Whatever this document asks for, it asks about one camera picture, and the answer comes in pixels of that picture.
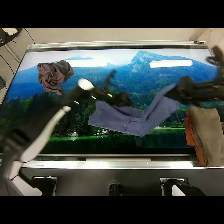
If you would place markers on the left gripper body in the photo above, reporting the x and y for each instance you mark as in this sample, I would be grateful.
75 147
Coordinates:
122 99

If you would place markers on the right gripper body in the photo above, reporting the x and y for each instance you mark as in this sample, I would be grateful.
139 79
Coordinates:
181 88

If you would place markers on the blue shirt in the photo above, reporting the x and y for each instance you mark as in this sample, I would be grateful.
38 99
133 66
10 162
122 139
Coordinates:
140 116

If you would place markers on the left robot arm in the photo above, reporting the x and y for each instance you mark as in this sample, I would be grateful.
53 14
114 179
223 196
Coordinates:
36 133

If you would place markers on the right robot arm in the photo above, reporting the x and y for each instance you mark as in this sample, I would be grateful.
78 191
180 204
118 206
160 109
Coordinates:
207 89

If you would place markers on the orange garment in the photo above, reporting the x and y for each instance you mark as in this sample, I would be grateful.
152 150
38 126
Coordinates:
190 133

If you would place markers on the olive garment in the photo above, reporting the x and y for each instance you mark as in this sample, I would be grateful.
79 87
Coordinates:
210 133

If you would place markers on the dark grey garment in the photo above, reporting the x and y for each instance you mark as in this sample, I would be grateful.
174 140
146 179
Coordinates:
65 70

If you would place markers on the mauve garment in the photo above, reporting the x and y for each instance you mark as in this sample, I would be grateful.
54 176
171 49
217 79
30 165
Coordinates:
48 77

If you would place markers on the silver frame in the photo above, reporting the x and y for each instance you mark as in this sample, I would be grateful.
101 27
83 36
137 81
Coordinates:
110 164

